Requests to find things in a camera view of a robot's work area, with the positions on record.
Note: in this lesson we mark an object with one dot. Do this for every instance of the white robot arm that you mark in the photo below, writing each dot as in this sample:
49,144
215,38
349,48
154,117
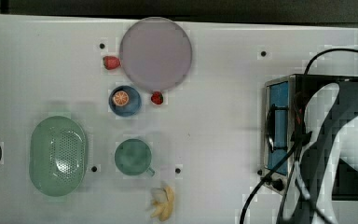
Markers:
331,119

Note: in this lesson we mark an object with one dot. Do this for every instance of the steel toaster oven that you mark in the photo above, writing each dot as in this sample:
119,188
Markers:
284,103

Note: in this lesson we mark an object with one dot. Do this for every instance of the red strawberry near bowl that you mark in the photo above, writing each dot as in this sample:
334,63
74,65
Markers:
157,98

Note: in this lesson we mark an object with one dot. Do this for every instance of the blue bowl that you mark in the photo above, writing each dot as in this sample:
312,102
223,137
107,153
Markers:
132,107

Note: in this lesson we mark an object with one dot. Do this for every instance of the orange slice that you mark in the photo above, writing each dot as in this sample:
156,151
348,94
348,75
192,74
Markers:
120,98

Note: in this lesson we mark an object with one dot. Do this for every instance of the lilac round plate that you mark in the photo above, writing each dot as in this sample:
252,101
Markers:
156,54

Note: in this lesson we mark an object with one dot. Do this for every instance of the green mug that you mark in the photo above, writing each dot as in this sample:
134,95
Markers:
133,157

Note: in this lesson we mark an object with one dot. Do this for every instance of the red strawberry near plate edge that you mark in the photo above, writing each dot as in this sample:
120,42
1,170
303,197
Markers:
111,62

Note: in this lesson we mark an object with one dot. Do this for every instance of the peeled banana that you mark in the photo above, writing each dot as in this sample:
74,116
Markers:
163,201

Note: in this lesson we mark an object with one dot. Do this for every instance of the green colander basket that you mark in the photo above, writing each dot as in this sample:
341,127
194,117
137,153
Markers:
58,156

